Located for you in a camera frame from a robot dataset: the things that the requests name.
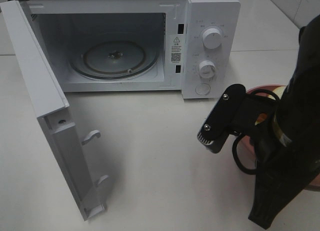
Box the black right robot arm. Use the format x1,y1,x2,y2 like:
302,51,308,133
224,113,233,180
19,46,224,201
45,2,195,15
232,17,320,229

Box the toy sandwich with lettuce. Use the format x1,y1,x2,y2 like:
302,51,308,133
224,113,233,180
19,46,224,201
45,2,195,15
255,85,286,125

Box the white microwave knob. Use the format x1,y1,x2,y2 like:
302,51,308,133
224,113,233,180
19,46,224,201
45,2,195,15
202,26,222,50
199,60,216,79

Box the round white door button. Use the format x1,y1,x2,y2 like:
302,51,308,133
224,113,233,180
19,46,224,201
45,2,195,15
195,83,211,96

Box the white microwave oven body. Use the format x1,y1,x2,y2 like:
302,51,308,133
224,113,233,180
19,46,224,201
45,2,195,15
7,0,241,99

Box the upper white microwave knob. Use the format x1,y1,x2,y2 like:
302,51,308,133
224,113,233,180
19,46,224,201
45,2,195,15
202,26,222,50

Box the white warning label sticker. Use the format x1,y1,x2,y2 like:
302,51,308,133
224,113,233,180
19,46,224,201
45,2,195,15
169,34,185,64

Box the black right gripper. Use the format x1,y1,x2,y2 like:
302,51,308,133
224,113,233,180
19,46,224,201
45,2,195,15
234,94,320,228

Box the glass microwave turntable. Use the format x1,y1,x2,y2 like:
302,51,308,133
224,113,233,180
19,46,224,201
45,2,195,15
69,40,159,80

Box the pink plastic plate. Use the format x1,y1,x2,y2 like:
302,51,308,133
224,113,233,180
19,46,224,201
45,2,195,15
240,84,320,192

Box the lower white microwave knob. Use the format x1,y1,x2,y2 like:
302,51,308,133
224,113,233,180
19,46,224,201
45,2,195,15
199,60,216,79

